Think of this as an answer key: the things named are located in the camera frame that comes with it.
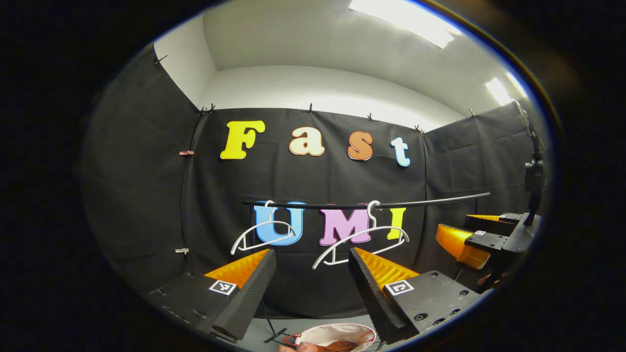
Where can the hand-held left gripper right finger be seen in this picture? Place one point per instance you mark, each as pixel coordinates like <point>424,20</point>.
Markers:
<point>374,298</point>

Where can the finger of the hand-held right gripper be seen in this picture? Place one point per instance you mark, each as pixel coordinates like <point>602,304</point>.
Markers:
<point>459,244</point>
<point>496,225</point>

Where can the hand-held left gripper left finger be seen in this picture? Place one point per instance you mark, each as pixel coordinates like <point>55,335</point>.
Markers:
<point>249,298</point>

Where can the black clothes rack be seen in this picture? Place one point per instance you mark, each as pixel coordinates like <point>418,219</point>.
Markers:
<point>415,202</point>

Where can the white clothes hanger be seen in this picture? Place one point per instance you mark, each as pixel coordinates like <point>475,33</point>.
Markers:
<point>352,236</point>
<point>264,226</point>

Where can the small ceiling light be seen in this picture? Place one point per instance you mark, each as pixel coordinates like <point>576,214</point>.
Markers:
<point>498,90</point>

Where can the row of dark backdrop clips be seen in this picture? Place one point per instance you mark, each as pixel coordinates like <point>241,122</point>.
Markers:
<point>310,107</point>

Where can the long ceiling light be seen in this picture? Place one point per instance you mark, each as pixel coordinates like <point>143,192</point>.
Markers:
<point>406,22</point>

